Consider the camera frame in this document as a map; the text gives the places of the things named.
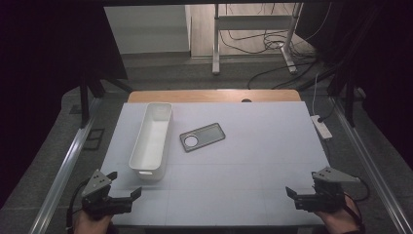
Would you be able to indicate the white power strip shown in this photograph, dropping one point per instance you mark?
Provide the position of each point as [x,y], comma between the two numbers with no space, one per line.
[321,127]

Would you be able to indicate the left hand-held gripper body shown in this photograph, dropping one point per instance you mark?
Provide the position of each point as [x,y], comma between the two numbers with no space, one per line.
[97,195]

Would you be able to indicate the grey metal desk frame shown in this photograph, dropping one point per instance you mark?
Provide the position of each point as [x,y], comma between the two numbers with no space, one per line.
[216,39]

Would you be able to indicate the wooden table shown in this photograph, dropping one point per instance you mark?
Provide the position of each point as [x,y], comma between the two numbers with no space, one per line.
[211,96]

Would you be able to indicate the aluminium rail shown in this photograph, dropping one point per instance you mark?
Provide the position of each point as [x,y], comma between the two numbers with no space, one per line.
[65,169]
[370,162]

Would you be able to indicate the grey phone case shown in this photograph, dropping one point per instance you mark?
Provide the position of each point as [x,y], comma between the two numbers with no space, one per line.
[207,135]

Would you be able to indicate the black curtain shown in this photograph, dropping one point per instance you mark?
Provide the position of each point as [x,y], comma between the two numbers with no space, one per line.
[383,65]
[48,65]

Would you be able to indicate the person's left hand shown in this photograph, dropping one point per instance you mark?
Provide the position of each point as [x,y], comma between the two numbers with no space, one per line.
[92,224]

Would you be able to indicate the black stand legs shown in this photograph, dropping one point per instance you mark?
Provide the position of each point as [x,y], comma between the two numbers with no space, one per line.
[85,100]

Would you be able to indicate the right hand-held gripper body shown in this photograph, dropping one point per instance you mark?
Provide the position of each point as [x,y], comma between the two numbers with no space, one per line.
[324,195]

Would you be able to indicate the person's right hand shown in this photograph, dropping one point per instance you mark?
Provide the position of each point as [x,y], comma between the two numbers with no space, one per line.
[339,221]

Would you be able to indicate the black rectangular floor frame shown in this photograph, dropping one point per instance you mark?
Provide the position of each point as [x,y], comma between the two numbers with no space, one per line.
[94,139]

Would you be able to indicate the white plastic storage bin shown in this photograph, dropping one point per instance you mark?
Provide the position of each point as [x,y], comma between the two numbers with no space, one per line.
[152,136]

